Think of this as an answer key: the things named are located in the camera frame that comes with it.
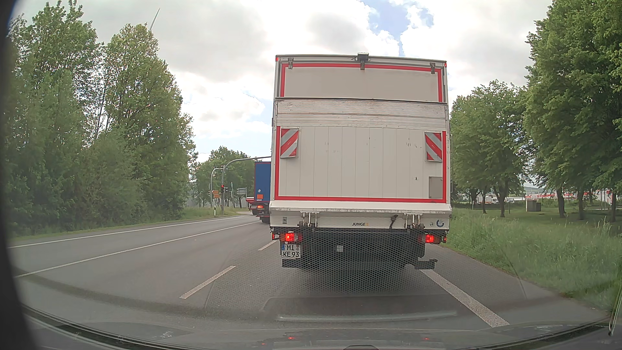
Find grey asphalt road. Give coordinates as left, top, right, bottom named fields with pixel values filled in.
left=9, top=212, right=608, bottom=336

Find grass verge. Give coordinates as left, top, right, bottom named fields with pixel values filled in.
left=9, top=206, right=244, bottom=240
left=443, top=200, right=622, bottom=312

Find car's own bonnet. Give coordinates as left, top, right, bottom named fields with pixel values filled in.
left=22, top=305, right=614, bottom=350

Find row of trees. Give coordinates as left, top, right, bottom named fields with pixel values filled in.
left=5, top=0, right=197, bottom=237
left=449, top=0, right=622, bottom=223

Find group of trees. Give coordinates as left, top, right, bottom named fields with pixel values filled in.
left=190, top=146, right=256, bottom=209

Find blue lorry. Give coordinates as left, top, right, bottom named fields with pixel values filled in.
left=245, top=161, right=272, bottom=224

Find low building with red band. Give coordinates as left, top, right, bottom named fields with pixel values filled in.
left=476, top=189, right=614, bottom=205

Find white box lorry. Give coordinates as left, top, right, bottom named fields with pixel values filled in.
left=269, top=52, right=453, bottom=271

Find road markings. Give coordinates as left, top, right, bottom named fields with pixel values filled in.
left=9, top=215, right=510, bottom=328

